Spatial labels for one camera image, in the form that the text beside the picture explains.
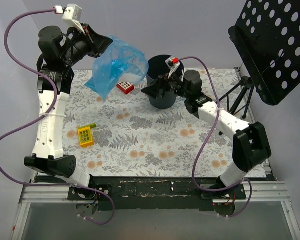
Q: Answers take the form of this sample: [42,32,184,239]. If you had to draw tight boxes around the dark grey trash bin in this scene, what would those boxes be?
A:
[146,54,177,110]

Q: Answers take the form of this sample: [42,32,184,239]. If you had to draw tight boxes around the blue plastic trash bag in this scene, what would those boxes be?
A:
[85,35,149,100]

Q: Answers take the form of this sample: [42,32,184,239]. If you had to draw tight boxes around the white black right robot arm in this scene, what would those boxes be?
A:
[141,70,272,199]

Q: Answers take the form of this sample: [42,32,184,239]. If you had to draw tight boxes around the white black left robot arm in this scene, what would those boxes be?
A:
[24,23,113,200]

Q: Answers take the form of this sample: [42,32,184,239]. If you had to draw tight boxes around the red toy block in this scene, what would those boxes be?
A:
[116,81,135,95]

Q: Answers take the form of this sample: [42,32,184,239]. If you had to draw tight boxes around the floral patterned table mat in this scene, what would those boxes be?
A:
[36,69,268,178]

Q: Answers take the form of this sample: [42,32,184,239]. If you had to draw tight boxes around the yellow toy block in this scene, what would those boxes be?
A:
[78,123,97,148]

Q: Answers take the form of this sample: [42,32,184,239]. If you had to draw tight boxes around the black perforated music stand tray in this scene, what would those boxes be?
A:
[228,0,300,106]

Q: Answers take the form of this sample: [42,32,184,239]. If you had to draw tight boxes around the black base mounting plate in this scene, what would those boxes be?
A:
[67,176,247,211]

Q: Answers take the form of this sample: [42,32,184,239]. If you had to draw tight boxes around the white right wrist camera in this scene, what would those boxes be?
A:
[165,56,181,78]

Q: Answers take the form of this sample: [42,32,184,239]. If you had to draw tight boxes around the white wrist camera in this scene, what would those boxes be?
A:
[165,56,181,78]
[53,3,84,33]

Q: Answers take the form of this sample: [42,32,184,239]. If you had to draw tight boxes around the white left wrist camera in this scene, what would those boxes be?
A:
[53,3,84,33]

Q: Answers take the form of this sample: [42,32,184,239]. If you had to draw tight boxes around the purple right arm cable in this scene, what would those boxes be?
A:
[177,56,253,218]

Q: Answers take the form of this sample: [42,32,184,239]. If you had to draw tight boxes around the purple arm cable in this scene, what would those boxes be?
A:
[177,56,253,218]
[0,8,116,225]

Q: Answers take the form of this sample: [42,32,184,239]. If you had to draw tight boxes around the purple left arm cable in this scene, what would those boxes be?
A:
[0,8,116,225]

